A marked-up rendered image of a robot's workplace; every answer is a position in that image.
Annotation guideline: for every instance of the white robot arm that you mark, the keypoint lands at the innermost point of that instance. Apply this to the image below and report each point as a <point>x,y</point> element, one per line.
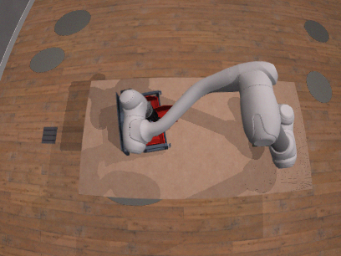
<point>262,117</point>

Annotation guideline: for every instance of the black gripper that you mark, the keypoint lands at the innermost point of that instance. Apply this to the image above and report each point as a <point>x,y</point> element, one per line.
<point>153,117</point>

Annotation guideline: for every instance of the red bin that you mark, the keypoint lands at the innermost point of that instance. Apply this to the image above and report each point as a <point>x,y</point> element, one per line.
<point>162,110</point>
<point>154,100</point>
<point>157,140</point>

